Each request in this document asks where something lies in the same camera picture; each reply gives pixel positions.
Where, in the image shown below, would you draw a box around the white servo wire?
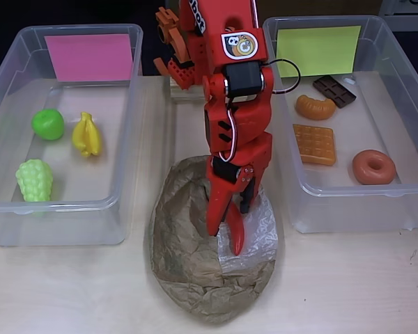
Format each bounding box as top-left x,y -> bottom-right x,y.
218,100 -> 240,163

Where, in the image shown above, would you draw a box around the crumpled brown paper bag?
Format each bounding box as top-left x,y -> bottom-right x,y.
148,155 -> 286,325

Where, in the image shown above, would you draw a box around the orange toy croissant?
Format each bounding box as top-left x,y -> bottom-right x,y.
295,94 -> 336,121

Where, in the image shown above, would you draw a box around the green toy apple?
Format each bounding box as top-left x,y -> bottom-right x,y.
31,108 -> 65,141

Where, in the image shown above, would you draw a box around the orange table clamp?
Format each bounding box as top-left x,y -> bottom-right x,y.
153,8 -> 196,76

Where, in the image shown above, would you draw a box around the clear plastic wrap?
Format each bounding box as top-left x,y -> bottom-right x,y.
216,186 -> 279,276

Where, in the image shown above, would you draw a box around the light green toy grapes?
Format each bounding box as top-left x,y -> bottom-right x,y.
15,159 -> 54,202

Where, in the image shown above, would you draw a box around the black servo wire loop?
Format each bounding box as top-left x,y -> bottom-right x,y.
263,58 -> 302,95

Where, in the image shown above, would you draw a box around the wooden base block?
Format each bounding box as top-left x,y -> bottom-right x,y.
170,76 -> 210,104

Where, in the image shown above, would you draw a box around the brown toy chocolate bar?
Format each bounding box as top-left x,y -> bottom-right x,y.
312,74 -> 357,109

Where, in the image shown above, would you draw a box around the clear plastic bin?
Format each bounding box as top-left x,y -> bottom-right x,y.
0,23 -> 144,247
263,15 -> 418,234

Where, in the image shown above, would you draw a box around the yellow-green paper label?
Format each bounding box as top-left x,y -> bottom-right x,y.
276,25 -> 362,78

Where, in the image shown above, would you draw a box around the pink paper label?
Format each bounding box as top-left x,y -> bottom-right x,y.
44,33 -> 133,83

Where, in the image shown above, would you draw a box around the yellow toy banana bunch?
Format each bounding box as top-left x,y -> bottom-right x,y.
72,111 -> 102,159

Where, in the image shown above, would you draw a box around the orange toy waffle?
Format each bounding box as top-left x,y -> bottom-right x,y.
292,123 -> 336,166

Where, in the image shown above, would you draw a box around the brown toy donut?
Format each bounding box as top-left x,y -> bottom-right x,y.
351,149 -> 397,185

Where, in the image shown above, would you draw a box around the white furniture piece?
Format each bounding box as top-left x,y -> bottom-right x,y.
379,0 -> 418,33

